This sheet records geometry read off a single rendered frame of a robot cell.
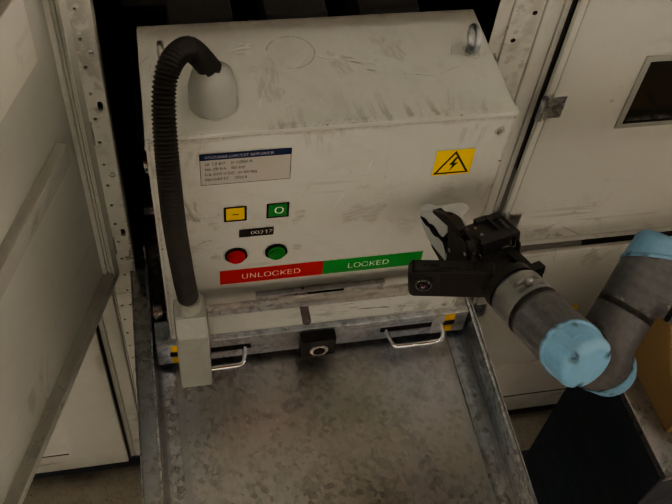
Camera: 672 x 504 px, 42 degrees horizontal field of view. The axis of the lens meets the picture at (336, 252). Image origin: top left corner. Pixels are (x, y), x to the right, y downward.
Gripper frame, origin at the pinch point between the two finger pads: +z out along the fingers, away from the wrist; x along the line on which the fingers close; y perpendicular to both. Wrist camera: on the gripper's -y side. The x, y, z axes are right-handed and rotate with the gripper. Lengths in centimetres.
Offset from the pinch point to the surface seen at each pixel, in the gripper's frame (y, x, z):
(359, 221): -7.8, -1.8, 4.7
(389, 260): -2.0, -12.4, 5.9
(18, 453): -64, -33, 13
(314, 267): -13.7, -11.4, 8.9
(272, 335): -20.1, -27.5, 13.8
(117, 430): -47, -85, 58
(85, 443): -54, -89, 61
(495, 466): 5.7, -42.9, -16.6
